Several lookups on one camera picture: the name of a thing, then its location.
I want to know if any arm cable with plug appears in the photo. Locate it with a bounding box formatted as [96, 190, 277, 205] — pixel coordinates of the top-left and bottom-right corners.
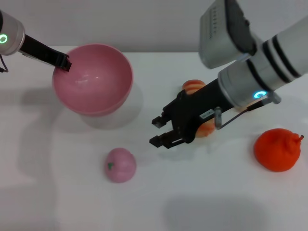
[214, 92, 282, 130]
[0, 55, 9, 73]

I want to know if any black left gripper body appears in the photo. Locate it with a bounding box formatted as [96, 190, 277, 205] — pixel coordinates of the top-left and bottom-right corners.
[19, 35, 67, 67]

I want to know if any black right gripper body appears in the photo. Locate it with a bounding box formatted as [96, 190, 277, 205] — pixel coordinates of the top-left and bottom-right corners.
[161, 79, 233, 144]

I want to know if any right arm cable with plug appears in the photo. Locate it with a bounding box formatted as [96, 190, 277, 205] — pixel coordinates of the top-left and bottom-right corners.
[214, 92, 282, 130]

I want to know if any pink plastic bowl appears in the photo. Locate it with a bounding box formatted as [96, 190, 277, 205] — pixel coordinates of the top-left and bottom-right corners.
[52, 43, 133, 118]

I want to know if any pink toy peach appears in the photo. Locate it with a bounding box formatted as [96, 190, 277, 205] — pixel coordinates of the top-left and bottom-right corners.
[104, 147, 137, 183]

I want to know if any left arm cable with plug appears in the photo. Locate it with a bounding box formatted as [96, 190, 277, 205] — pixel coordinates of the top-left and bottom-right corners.
[0, 55, 9, 73]

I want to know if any orange striped bread loaf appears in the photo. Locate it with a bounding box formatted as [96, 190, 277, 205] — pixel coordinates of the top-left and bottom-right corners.
[181, 79, 216, 138]

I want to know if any red orange toy fruit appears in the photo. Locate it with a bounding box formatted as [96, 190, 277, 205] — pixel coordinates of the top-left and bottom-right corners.
[254, 128, 304, 172]

